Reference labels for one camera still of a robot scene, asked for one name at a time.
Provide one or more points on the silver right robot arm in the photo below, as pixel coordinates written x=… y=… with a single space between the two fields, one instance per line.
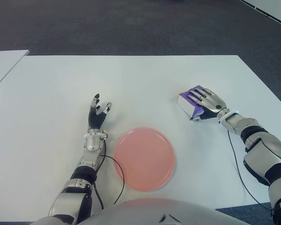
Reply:
x=260 y=159

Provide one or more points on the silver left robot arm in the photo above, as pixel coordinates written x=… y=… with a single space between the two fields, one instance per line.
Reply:
x=93 y=143

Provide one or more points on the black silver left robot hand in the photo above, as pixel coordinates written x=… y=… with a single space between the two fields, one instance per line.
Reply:
x=94 y=119

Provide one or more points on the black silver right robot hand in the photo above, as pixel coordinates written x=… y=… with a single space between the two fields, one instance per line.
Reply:
x=211 y=102

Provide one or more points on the white side table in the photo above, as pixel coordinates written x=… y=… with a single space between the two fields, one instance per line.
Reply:
x=4 y=64

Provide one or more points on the purple tissue paper pack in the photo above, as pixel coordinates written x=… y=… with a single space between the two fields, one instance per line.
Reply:
x=184 y=95

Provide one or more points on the round pink plate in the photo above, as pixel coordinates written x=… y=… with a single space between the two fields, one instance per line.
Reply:
x=143 y=159

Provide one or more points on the silver robot torso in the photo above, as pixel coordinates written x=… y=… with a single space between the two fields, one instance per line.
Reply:
x=140 y=213

